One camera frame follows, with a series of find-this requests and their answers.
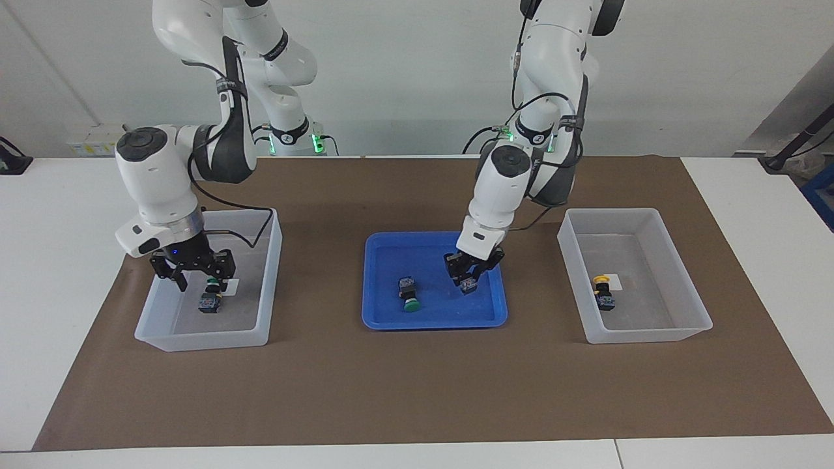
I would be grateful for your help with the yellow push button switch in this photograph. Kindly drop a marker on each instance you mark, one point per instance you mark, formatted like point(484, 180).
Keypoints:
point(604, 294)
point(469, 286)

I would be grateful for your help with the green push button switch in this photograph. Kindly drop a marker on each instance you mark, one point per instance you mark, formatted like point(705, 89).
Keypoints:
point(210, 298)
point(410, 294)

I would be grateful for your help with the white wall outlet strip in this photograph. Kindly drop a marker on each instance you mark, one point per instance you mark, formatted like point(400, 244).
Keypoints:
point(96, 140)

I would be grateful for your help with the blue plastic tray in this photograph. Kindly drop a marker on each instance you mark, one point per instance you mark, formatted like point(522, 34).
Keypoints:
point(430, 316)

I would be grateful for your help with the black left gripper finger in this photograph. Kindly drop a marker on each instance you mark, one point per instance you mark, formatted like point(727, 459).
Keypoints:
point(456, 277)
point(483, 272)

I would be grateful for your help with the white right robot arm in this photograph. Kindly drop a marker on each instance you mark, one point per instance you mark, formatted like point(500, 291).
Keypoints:
point(156, 182)

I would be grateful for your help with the black stand pole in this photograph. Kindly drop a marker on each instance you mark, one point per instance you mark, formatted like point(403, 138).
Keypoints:
point(798, 140)

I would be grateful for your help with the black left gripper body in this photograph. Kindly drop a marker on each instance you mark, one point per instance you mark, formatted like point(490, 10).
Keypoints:
point(472, 264)

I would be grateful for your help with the black desk object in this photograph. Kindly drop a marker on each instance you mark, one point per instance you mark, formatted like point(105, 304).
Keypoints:
point(13, 163)

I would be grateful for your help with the blue crate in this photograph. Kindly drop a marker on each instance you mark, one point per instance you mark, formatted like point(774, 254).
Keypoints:
point(821, 195)

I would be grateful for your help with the white paper label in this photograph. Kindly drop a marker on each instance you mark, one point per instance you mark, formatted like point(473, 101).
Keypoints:
point(231, 285)
point(615, 283)

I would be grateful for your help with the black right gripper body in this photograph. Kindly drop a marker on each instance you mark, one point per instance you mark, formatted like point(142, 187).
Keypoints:
point(192, 257)

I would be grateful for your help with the brown table mat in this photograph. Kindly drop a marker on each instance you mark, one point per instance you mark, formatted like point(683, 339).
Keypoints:
point(417, 391)

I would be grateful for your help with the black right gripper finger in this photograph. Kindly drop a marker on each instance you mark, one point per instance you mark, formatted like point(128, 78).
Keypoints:
point(229, 280)
point(180, 280)

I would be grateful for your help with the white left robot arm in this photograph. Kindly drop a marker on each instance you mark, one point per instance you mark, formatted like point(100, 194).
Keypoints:
point(554, 58)

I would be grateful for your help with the translucent white plastic box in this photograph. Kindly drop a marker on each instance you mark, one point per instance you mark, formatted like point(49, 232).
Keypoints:
point(651, 326)
point(195, 335)

